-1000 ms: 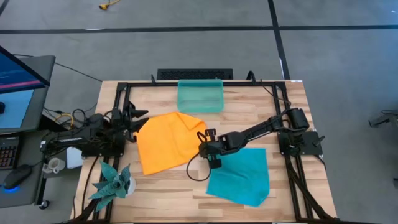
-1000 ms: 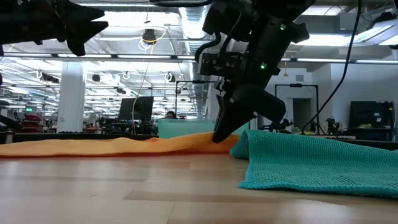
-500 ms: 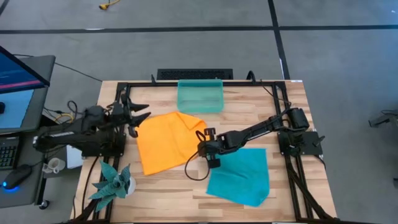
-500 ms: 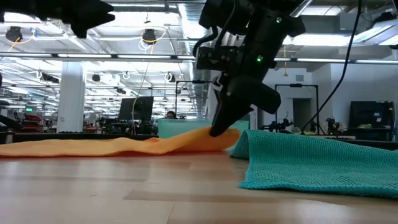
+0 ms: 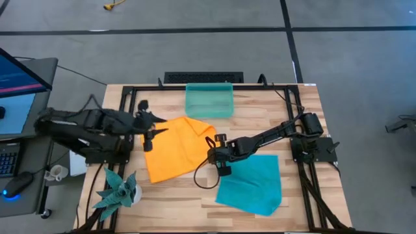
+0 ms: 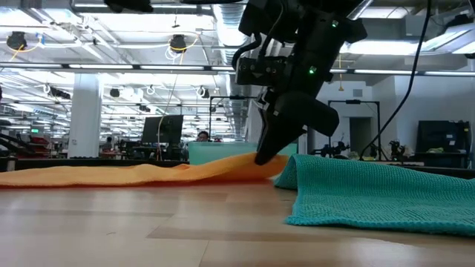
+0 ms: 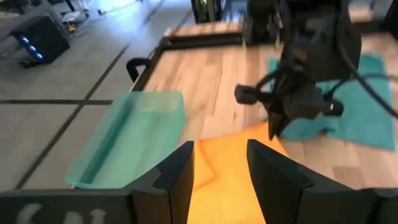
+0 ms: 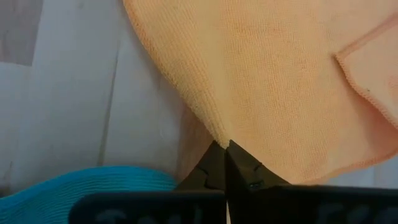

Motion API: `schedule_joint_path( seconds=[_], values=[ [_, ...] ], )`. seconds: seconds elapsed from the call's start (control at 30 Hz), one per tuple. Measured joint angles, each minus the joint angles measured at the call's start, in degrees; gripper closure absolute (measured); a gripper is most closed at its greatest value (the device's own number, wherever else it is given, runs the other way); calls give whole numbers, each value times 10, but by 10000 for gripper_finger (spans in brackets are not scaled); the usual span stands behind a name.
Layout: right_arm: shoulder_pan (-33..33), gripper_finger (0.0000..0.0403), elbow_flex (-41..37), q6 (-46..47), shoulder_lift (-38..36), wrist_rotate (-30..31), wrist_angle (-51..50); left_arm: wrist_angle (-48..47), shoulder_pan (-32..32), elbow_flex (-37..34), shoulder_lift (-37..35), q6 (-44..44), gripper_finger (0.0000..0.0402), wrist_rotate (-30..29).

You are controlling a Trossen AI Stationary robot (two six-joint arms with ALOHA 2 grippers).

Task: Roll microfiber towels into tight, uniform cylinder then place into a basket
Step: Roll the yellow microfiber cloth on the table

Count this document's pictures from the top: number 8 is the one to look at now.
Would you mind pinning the teal microfiber towel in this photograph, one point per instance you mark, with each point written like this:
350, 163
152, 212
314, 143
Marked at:
93, 183

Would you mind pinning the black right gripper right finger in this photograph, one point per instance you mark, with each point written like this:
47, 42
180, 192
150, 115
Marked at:
242, 174

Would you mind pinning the orange microfiber towel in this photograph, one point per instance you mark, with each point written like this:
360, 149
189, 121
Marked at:
264, 77

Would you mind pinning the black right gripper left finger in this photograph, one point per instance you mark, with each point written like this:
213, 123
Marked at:
211, 174

